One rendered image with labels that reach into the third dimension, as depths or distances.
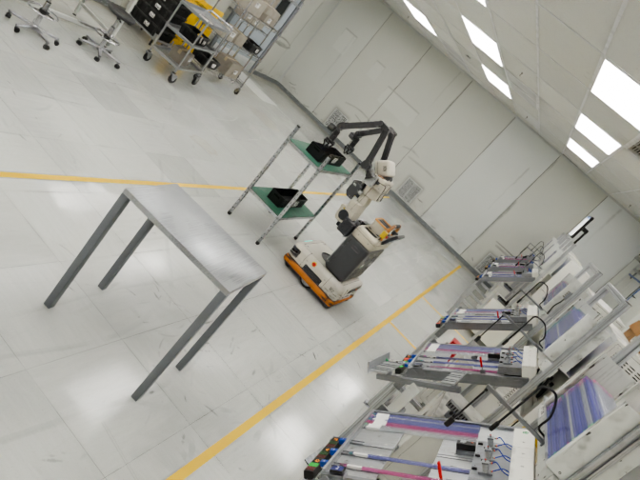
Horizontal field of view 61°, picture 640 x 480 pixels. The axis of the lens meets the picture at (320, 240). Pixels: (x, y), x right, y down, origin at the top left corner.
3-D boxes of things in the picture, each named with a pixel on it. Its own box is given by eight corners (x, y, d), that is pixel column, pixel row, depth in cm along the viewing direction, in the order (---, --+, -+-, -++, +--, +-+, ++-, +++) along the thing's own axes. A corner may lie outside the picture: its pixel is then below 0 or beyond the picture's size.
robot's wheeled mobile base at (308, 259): (350, 300, 564) (366, 283, 557) (327, 310, 506) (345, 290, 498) (307, 253, 581) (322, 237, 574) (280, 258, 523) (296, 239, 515)
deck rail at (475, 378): (407, 377, 341) (407, 368, 341) (408, 376, 343) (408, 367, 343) (529, 389, 314) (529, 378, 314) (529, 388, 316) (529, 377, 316)
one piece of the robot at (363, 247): (352, 286, 558) (408, 227, 533) (332, 292, 508) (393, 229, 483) (330, 263, 566) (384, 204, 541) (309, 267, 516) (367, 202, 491)
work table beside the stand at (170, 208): (101, 284, 322) (176, 183, 298) (183, 369, 314) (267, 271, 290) (43, 303, 279) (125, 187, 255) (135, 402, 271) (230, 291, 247)
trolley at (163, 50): (139, 57, 725) (181, -7, 695) (170, 63, 811) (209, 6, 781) (169, 84, 725) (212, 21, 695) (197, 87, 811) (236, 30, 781)
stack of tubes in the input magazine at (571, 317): (544, 350, 314) (581, 320, 305) (544, 332, 361) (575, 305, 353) (561, 368, 311) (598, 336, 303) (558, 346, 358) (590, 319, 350)
